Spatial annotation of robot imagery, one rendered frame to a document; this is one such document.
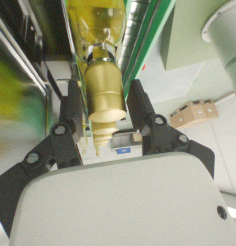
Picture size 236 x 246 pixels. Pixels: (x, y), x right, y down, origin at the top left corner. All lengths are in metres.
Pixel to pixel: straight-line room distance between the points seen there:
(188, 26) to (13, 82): 0.49
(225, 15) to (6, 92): 0.55
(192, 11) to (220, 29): 0.10
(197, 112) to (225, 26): 3.46
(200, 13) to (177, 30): 0.07
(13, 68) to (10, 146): 0.12
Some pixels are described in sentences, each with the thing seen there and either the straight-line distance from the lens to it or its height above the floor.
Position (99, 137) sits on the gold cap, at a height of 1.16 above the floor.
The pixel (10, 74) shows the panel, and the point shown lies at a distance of 0.24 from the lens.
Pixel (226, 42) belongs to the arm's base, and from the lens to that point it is 0.49.
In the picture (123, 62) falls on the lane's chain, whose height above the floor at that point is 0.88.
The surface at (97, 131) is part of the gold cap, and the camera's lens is 0.15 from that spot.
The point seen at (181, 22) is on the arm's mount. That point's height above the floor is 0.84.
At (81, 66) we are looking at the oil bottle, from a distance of 0.18.
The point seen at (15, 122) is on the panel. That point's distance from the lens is 0.23.
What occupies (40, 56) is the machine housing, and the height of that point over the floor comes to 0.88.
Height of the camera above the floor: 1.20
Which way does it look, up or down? 16 degrees down
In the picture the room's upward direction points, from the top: 172 degrees clockwise
